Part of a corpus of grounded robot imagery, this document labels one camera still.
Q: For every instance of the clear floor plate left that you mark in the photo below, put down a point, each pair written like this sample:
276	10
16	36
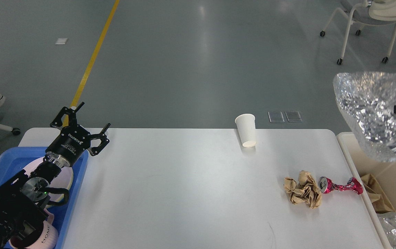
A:
276	117

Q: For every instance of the paper bag in bin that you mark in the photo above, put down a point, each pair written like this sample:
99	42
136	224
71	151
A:
377	196

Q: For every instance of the clear floor plate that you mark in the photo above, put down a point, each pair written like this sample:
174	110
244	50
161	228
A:
293	116
276	117

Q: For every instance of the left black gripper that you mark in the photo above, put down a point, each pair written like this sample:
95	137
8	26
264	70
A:
68	145

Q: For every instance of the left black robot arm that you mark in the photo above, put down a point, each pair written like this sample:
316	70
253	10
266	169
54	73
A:
23	197

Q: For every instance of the brown paper ball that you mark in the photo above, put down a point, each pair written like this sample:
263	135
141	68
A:
306	190

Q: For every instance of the crushed red soda can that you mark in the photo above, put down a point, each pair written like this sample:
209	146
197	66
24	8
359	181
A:
327	186

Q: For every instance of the beige plastic bin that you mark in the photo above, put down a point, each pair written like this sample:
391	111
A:
360	164

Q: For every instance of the blue plastic tray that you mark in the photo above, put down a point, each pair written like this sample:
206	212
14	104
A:
15	159

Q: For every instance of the far white chair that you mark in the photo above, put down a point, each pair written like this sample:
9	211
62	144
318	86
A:
366	13

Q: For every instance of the clear floor plate right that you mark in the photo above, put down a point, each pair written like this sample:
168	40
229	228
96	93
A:
293	116

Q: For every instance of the pink mug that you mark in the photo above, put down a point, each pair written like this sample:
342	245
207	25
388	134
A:
45	237

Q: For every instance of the white paper cup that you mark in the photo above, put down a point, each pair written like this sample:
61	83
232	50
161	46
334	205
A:
245	124

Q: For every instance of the white floor tag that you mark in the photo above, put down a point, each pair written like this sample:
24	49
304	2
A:
61	41

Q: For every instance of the pink plate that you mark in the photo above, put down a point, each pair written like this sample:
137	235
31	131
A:
63	180

